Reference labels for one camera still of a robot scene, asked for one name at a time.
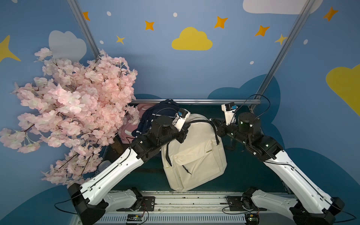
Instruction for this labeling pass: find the navy blue backpack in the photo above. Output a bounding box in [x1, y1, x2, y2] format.
[132, 99, 180, 137]

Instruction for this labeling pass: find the pink backpack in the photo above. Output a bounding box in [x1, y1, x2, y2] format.
[118, 104, 155, 144]

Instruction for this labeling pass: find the beige backpack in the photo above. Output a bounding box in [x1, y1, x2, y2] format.
[161, 114, 227, 192]

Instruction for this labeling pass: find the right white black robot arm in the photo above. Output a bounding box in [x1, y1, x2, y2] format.
[211, 112, 345, 225]

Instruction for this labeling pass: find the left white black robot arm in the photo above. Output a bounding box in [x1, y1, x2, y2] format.
[68, 112, 190, 225]

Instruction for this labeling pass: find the rear horizontal aluminium bar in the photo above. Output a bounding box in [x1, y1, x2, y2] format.
[132, 98, 261, 105]

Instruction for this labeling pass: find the right green circuit board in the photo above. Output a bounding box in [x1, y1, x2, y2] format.
[245, 214, 260, 225]

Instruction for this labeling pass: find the green circuit board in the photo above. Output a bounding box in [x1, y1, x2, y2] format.
[245, 214, 260, 225]
[126, 214, 143, 224]

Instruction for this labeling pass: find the pink cherry blossom tree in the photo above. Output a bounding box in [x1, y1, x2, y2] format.
[1, 48, 140, 186]

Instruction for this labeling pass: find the left green circuit board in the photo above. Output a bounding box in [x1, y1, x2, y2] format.
[126, 214, 143, 224]

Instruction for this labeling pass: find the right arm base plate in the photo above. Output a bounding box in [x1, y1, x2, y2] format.
[226, 196, 267, 212]

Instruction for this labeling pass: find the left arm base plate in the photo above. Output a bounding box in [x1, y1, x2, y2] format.
[116, 196, 156, 212]

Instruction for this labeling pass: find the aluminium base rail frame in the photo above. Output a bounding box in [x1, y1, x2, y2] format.
[68, 191, 314, 225]

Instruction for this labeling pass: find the right aluminium frame post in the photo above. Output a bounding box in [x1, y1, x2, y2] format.
[254, 0, 316, 100]

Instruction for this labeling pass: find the aluminium frame post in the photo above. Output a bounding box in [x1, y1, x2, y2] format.
[254, 0, 316, 100]
[67, 0, 100, 58]

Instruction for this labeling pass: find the left aluminium frame post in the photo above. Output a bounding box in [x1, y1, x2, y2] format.
[67, 0, 100, 58]

